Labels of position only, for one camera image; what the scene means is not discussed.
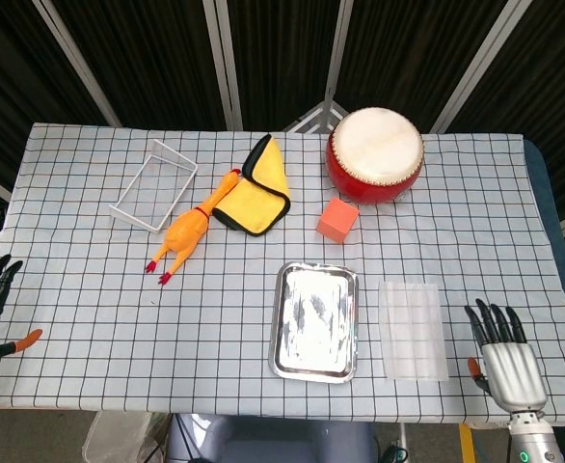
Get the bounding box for silver metal tray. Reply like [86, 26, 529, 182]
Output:
[268, 261, 360, 385]

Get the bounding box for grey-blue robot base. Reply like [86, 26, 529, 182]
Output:
[166, 413, 378, 463]

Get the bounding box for clear plastic bag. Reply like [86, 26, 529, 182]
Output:
[82, 411, 153, 463]

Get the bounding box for white wire mesh basket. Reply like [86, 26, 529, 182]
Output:
[108, 138, 199, 234]

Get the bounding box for white paper sheet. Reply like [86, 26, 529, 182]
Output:
[378, 281, 450, 382]

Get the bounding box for orange foam cube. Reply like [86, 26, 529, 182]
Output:
[316, 196, 361, 245]

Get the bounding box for red drum white skin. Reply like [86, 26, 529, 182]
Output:
[324, 107, 426, 205]

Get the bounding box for orange rubber chicken toy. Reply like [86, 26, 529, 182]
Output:
[145, 168, 243, 286]

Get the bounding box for white checked tablecloth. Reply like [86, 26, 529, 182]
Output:
[0, 122, 565, 428]

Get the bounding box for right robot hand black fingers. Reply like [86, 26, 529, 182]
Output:
[464, 298, 549, 414]

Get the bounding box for yellow cloth black trim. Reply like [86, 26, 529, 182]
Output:
[212, 133, 292, 237]

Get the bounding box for dark folding screen white frame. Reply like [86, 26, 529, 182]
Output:
[0, 0, 565, 242]

